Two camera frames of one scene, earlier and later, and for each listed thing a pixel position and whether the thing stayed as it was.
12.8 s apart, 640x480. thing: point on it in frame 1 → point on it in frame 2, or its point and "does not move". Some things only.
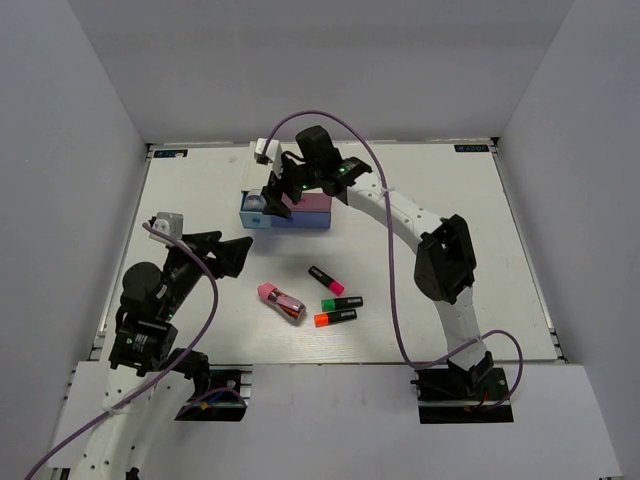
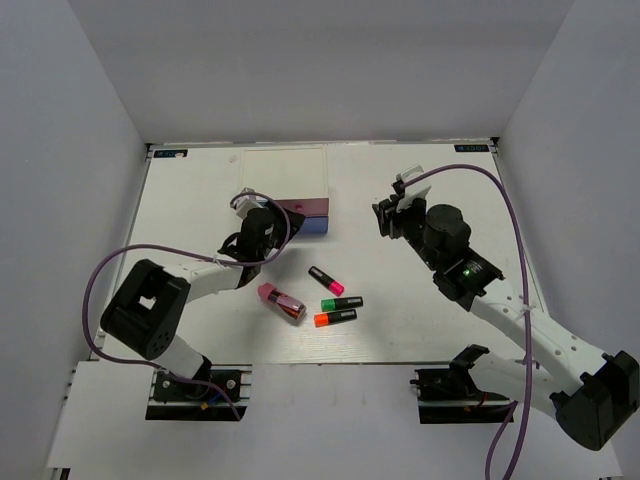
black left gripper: x=230 y=255 → x=282 y=224
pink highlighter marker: x=336 y=287 does not move
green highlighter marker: x=335 y=304 does not move
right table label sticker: x=471 y=148 does not move
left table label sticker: x=183 y=153 does not move
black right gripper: x=273 y=190 → x=389 y=219
